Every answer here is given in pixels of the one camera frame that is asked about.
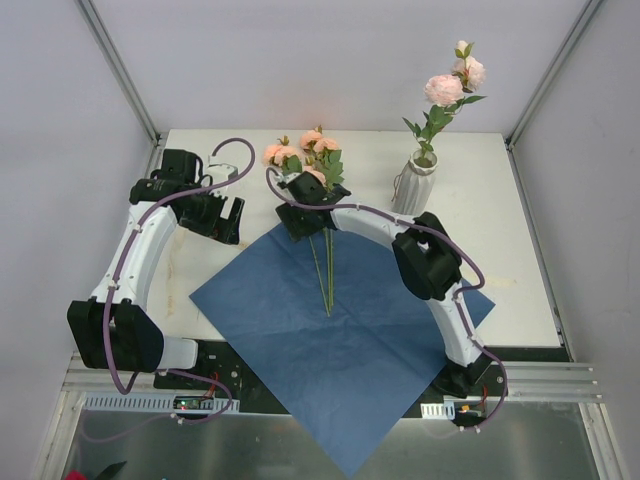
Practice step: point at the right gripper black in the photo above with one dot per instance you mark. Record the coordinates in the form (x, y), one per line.
(304, 220)

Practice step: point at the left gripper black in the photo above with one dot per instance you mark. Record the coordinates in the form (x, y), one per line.
(220, 218)

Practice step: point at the cream printed ribbon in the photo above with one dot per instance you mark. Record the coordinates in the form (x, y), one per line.
(192, 261)

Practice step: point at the blue wrapping paper sheet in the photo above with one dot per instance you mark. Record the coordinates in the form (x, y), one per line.
(348, 373)

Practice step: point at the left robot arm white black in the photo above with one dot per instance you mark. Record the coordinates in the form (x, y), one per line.
(112, 328)

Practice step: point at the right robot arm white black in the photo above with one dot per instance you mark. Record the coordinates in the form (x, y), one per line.
(427, 260)

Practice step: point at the white ribbed ceramic vase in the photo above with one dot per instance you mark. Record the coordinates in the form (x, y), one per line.
(414, 184)

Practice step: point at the red object bottom edge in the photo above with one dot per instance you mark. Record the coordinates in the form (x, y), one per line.
(75, 475)

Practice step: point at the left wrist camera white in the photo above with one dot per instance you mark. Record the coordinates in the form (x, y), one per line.
(220, 172)

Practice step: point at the left white cable duct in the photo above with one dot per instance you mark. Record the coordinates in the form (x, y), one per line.
(159, 403)

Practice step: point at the white cable duct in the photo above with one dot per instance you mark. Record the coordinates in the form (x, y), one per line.
(159, 403)
(438, 411)

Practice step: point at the left aluminium frame post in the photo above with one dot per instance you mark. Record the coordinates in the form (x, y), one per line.
(98, 29)

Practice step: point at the aluminium frame post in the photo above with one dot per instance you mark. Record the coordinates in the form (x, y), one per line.
(569, 44)
(98, 29)

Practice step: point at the right white cable duct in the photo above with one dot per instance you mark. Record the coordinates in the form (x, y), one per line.
(438, 411)

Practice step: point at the right aluminium frame post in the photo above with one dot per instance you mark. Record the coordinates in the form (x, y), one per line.
(569, 44)

